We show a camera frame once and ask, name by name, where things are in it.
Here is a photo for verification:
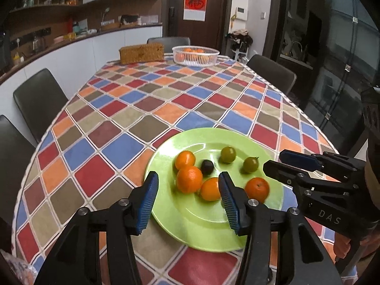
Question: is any person's right hand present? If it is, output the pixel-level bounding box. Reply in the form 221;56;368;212
332;233;376;263

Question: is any wicker box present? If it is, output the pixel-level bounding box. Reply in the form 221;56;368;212
119;43;165;65

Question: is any black box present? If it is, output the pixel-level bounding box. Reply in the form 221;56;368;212
120;15;140;26

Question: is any kitchen faucet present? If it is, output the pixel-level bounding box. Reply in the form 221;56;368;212
289;42;304;61

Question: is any dark wooden door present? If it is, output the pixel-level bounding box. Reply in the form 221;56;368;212
162;0;233;60

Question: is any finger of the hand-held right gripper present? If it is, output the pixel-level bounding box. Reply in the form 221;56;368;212
263;160;361;195
279;150;367;176

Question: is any rack with bags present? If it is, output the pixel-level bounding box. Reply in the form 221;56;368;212
227;30;253;61

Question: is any dark grey chair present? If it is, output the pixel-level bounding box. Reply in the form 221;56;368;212
13;68;69;143
246;55;297;96
0;115;37;244
147;37;191;47

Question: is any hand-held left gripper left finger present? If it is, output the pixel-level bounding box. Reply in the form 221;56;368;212
34;171;160;285

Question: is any green tomato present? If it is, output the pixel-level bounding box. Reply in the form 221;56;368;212
243;157;259;173
220;146;237;163

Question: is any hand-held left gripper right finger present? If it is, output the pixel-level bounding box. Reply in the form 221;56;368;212
218;171;342;285

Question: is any small orange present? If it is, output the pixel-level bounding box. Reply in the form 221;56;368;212
245;177;270;204
175;151;196;170

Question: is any red wall calendar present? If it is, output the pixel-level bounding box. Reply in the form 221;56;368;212
183;0;207;22

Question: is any green plate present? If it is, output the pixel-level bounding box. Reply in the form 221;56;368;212
144;128;285;253

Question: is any white plastic basket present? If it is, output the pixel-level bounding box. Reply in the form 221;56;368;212
172;46;220;66

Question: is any large orange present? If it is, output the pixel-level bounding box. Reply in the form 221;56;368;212
200;177;223;201
176;165;204;194

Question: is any checkered tablecloth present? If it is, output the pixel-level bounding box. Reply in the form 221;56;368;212
12;55;360;285

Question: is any glass sliding door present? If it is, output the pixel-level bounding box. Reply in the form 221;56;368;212
306;0;380;155

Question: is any white plastic bag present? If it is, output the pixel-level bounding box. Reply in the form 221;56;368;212
0;249;38;285

